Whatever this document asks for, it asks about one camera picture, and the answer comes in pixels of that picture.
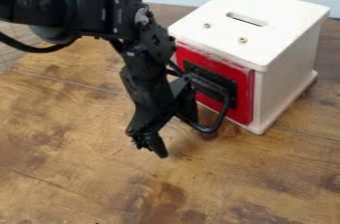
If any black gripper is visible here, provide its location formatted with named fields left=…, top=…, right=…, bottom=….
left=110, top=9, right=197, bottom=158

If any black metal drawer handle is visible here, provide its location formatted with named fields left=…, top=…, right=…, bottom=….
left=174, top=62, right=237, bottom=133

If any red drawer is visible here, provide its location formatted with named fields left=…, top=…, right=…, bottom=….
left=174, top=42, right=254, bottom=125

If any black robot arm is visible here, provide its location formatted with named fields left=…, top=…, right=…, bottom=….
left=0, top=0, right=197, bottom=158

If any white wooden box cabinet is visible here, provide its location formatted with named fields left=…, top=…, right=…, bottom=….
left=169, top=0, right=329, bottom=134

